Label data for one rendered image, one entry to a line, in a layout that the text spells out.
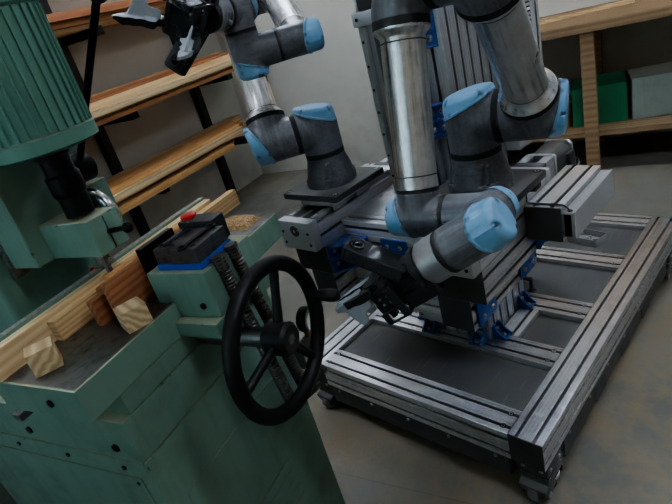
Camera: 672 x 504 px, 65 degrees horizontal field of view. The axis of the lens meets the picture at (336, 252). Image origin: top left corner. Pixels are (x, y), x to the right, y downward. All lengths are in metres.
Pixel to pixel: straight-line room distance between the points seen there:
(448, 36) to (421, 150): 0.59
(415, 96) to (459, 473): 1.15
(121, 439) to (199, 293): 0.26
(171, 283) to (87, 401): 0.23
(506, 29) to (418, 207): 0.32
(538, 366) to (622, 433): 0.30
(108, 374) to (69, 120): 0.41
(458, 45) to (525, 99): 0.40
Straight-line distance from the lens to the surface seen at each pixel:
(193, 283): 0.93
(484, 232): 0.78
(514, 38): 1.00
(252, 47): 1.31
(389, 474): 1.75
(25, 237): 1.12
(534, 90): 1.12
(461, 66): 1.49
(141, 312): 0.95
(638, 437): 1.80
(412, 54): 0.91
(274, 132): 1.52
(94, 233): 1.03
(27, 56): 0.98
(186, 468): 1.07
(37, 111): 0.97
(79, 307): 1.06
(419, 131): 0.91
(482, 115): 1.21
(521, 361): 1.70
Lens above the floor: 1.30
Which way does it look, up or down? 25 degrees down
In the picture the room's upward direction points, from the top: 16 degrees counter-clockwise
